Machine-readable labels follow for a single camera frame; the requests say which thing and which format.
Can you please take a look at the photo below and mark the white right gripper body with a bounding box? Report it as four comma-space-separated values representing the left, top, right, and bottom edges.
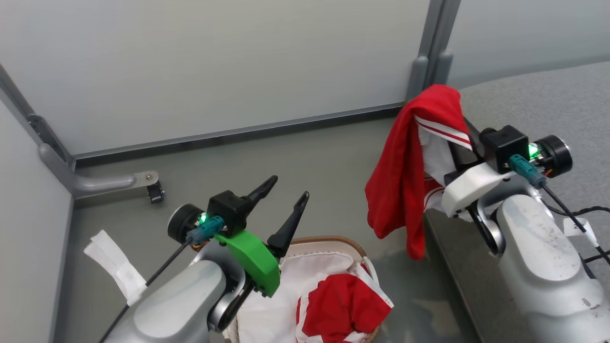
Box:
441, 162, 516, 219

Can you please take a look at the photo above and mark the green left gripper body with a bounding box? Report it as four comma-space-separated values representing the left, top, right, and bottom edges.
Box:
213, 230, 281, 297

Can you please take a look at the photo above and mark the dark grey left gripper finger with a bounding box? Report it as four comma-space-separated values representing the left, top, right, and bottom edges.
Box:
243, 175, 278, 213
266, 192, 309, 259

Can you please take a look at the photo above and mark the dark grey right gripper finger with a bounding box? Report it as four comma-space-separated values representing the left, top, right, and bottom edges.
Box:
462, 117, 485, 162
447, 141, 479, 186

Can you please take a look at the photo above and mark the red garment with white stripes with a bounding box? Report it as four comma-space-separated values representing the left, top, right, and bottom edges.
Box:
365, 84, 477, 261

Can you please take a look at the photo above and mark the red and white garment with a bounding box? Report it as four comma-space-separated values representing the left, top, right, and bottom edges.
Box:
295, 266, 395, 343

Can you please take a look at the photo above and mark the white fabric basket liner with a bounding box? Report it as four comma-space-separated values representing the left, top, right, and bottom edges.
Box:
235, 252, 382, 343

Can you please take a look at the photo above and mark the white basket with brown rim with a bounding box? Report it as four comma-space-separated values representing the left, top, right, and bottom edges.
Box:
223, 236, 396, 343

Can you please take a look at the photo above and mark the grey fabric sofa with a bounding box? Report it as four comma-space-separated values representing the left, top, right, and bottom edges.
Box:
423, 61, 610, 343

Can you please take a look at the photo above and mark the black cable with teal plug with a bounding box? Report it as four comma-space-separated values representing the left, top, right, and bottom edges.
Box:
99, 215, 225, 343
508, 154, 610, 263

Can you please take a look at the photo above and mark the grey partition bottom rail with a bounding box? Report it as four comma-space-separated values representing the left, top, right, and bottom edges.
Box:
71, 101, 407, 168

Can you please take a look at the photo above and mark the grey double partition post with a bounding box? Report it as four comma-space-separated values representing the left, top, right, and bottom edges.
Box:
405, 0, 462, 103

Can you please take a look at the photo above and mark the white paper cable label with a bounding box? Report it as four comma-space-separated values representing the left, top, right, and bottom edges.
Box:
563, 218, 599, 247

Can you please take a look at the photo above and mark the thin twisted black cable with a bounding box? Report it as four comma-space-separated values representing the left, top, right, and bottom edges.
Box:
543, 204, 610, 218

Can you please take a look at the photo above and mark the white strap tag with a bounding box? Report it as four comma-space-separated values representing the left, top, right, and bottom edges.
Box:
84, 230, 147, 306

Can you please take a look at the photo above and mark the grey partition foot bracket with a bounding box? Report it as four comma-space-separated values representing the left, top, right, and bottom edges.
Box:
39, 143, 160, 199

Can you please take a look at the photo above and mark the grey partition corner post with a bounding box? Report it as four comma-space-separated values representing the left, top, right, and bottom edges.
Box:
0, 63, 76, 168

